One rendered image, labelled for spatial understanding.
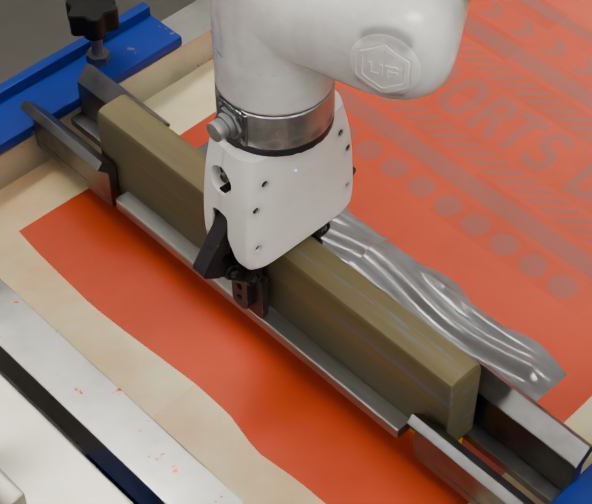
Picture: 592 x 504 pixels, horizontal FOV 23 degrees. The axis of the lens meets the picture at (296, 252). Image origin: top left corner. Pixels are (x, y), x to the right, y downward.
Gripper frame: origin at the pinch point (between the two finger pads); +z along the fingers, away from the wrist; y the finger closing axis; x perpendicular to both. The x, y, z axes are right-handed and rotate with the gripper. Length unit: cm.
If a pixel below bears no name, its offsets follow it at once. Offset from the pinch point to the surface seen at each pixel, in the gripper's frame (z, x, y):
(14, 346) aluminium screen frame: 2.5, 9.2, -16.8
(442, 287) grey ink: 5.3, -6.6, 10.8
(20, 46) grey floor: 102, 138, 63
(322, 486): 6.0, -12.5, -7.7
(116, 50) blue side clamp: 1.4, 27.7, 7.7
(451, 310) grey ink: 5.6, -8.4, 9.8
